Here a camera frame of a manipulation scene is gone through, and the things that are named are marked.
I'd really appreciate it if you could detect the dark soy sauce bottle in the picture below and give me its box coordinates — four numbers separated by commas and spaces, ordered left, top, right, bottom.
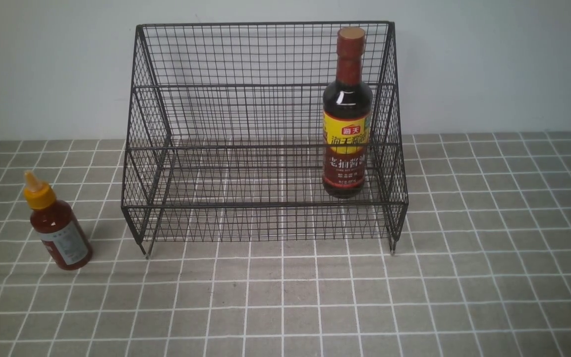
322, 27, 373, 199

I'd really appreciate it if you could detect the red sauce bottle yellow cap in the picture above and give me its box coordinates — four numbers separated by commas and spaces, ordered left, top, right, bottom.
23, 170, 93, 271

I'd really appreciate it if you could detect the grey grid tablecloth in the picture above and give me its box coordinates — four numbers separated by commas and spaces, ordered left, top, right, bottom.
0, 132, 571, 357

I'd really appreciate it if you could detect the black wire mesh rack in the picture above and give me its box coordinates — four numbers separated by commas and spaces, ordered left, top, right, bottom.
121, 20, 409, 257

